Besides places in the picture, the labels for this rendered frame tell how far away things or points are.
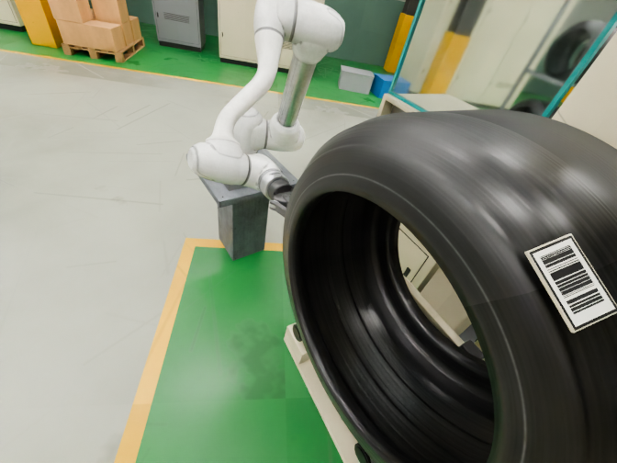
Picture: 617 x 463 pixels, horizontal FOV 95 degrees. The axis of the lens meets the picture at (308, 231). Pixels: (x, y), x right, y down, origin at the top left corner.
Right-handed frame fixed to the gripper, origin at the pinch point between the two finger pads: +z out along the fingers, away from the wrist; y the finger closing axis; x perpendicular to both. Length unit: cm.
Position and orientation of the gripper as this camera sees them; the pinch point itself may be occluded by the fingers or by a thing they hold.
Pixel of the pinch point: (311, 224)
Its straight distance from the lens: 75.0
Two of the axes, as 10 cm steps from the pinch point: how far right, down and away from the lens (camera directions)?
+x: -1.1, 8.0, 5.9
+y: 8.6, -2.2, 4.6
